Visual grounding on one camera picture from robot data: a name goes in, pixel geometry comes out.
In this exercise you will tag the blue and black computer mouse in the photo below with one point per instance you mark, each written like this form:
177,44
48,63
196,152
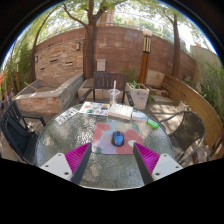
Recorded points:
117,138

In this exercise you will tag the stone raised garden bed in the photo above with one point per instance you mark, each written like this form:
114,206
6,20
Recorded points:
40,103

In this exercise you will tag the small green object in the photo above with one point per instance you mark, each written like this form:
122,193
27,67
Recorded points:
152,124

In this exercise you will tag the orange fabric canopy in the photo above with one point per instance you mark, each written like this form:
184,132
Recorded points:
1,80

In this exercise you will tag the slim curved tree trunk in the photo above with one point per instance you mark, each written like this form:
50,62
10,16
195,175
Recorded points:
176,56
33,63

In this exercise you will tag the curved wooden bench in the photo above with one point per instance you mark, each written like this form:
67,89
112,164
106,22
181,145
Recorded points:
193,100

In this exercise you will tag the floral print mouse pad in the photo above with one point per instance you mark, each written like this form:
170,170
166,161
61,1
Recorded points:
103,140

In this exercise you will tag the wall lamp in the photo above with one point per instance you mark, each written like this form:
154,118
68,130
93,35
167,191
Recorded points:
78,46
36,58

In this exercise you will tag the large tree trunk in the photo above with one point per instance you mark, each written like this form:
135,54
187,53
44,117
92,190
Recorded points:
88,53

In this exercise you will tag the small white booklet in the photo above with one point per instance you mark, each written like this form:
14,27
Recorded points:
139,115

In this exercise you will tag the white planter with plant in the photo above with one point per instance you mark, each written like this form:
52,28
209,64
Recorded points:
138,96

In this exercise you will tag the leaning stone slab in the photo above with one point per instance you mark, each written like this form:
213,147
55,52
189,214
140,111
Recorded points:
156,78

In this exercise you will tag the black bag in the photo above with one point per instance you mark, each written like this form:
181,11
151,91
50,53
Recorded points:
18,136

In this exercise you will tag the dark wooden slatted chair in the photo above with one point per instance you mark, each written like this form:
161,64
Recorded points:
106,80

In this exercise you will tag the black slatted armchair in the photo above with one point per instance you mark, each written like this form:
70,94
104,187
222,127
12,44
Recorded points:
8,113

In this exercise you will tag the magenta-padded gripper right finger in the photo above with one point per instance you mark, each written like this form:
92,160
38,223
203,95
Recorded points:
150,160

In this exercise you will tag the low stone block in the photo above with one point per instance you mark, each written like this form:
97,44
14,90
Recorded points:
86,90

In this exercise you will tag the clear plastic cup with straw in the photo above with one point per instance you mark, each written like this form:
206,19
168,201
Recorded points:
113,96

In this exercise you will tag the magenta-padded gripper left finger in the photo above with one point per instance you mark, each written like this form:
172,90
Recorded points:
75,160

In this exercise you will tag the beige wall utility box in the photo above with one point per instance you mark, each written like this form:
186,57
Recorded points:
101,65

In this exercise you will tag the wooden garden lamp post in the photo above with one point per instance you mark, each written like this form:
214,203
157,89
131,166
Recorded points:
145,63

